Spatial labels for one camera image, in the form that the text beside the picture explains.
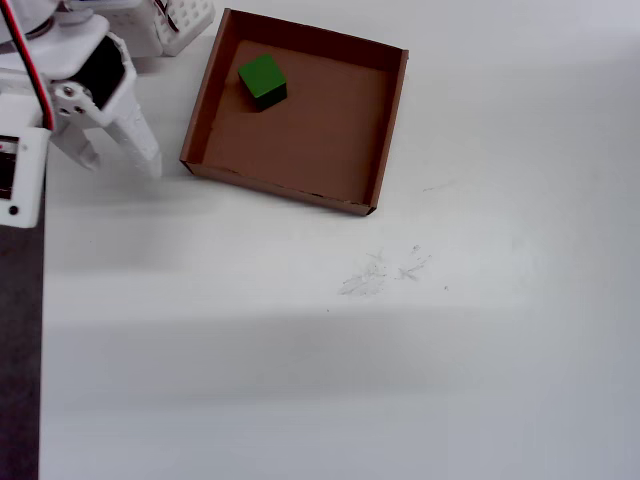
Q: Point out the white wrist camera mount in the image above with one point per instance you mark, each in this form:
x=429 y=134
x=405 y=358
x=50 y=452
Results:
x=27 y=170

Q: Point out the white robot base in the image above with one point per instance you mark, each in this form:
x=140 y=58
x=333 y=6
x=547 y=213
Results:
x=192 y=15

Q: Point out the green cube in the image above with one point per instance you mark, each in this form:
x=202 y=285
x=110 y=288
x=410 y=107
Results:
x=261 y=75

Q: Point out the brown cardboard box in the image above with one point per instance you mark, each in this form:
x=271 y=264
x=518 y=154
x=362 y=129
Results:
x=300 y=135

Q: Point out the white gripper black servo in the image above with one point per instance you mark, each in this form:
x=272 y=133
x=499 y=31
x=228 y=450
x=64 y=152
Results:
x=114 y=102

